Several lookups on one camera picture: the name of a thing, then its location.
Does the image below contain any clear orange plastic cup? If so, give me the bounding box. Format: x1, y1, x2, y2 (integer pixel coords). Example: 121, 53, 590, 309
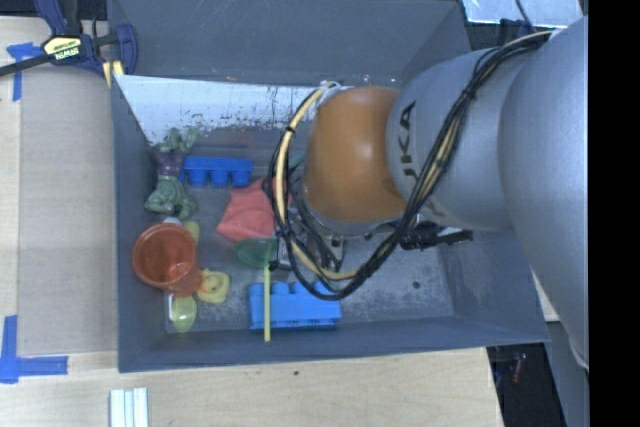
131, 221, 204, 299

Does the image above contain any green toy figure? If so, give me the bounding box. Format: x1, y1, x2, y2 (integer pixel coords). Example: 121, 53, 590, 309
143, 126, 201, 222

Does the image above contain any grey metal bin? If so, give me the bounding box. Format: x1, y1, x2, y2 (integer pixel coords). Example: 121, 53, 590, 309
104, 0, 552, 374

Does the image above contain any clear green plastic piece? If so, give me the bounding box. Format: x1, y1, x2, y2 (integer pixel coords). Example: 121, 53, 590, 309
234, 237, 281, 269

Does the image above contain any yellow rubber duck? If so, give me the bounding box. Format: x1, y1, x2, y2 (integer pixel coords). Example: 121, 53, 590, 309
195, 268, 232, 306

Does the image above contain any red-orange cloth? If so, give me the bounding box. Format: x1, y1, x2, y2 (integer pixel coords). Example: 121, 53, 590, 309
215, 176, 294, 244

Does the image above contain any pale wood board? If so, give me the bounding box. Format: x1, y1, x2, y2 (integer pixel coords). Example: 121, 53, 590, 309
16, 63, 121, 359

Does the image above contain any yellow-green thin stick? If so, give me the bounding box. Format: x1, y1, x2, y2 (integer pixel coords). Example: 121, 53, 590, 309
262, 259, 274, 344

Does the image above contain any blue toy brick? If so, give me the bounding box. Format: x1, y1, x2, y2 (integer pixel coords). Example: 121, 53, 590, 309
247, 280, 343, 332
178, 156, 254, 189

